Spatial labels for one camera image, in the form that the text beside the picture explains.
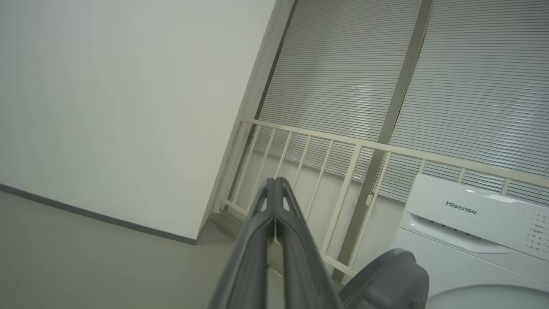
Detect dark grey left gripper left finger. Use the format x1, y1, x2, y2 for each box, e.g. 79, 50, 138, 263
208, 177, 276, 309

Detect white metal railing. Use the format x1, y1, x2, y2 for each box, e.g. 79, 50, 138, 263
213, 118, 549, 279

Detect grey window blinds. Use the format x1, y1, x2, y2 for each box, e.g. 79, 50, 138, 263
253, 0, 549, 206

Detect white Hisense washing machine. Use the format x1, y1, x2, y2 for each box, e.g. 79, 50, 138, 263
392, 174, 549, 309

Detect round black glass washer door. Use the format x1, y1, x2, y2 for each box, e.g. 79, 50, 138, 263
339, 248, 430, 309

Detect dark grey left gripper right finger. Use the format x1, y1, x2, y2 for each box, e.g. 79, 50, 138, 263
274, 177, 344, 309

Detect grey window frame post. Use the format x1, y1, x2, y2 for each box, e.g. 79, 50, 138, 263
332, 0, 434, 284

